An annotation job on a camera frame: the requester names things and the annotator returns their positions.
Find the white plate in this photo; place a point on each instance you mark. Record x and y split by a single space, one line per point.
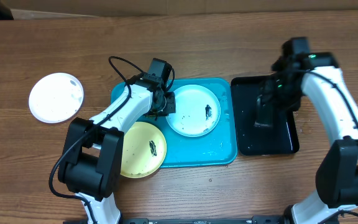
56 98

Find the black water tray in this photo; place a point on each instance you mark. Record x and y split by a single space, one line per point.
281 138

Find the light blue plate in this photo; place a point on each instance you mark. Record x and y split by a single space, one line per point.
197 111

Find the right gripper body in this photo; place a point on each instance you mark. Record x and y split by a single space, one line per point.
286 93

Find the green orange sponge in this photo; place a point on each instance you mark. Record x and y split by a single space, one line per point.
264 114

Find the yellow plate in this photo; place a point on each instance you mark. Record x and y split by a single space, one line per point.
144 150

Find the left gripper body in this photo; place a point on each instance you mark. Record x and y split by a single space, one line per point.
167 105

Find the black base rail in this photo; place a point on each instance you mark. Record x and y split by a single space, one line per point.
257 219

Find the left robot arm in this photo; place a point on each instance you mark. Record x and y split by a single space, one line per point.
89 168

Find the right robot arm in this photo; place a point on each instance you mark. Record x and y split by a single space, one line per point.
299 72

